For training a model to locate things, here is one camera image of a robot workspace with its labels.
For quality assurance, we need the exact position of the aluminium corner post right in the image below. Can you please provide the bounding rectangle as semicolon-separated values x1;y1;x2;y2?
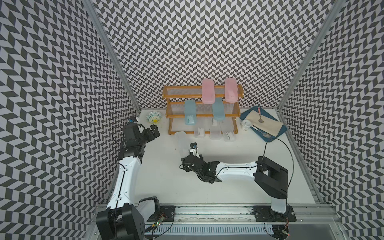
277;0;347;111

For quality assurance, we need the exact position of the teal pencil case plain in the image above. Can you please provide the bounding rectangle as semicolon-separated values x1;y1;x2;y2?
212;98;226;121

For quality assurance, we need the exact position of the small pink-handled spoon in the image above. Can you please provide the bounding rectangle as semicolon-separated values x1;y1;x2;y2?
258;107;264;123

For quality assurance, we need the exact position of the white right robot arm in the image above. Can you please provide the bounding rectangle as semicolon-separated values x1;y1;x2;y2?
181;153;289;215

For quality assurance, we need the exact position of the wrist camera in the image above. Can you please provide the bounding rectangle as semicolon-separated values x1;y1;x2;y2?
128;116;138;124
190;143;200;158

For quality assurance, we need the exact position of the aluminium corner post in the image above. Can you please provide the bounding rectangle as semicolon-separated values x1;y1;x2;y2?
82;0;141;113
277;0;347;111

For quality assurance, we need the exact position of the aluminium corner post left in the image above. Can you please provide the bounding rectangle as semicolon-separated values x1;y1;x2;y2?
82;0;141;113

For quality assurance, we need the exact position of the pink pencil case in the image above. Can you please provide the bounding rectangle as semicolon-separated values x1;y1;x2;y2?
225;78;239;103
202;79;215;105

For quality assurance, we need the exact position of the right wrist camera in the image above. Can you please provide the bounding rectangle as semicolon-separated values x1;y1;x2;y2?
190;143;200;158

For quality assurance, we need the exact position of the patterned ceramic bowl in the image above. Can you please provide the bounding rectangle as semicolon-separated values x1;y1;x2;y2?
146;111;163;124

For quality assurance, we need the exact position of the beige cloth napkin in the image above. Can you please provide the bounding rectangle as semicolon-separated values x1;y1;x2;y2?
245;111;283;137

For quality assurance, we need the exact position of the wooden three-tier shelf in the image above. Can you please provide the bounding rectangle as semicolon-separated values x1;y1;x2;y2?
163;86;241;135

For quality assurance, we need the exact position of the clear pencil case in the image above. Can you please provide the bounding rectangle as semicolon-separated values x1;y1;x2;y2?
194;118;206;139
175;132;190;158
220;118;236;142
209;118;222;140

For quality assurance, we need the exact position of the large white-handled spoon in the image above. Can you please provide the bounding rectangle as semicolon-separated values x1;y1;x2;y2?
252;126;271;138

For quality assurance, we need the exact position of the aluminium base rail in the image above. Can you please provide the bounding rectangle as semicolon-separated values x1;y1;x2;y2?
145;204;349;240

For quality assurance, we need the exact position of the teal plastic tray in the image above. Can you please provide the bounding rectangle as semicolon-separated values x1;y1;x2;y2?
240;106;288;142

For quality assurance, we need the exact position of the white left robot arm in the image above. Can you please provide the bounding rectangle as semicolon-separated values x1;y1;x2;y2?
96;123;160;240

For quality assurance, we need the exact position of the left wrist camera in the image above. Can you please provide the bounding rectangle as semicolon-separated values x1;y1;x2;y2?
128;116;138;124

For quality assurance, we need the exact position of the teal pencil case with label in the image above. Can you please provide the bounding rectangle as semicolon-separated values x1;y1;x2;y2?
184;100;197;126

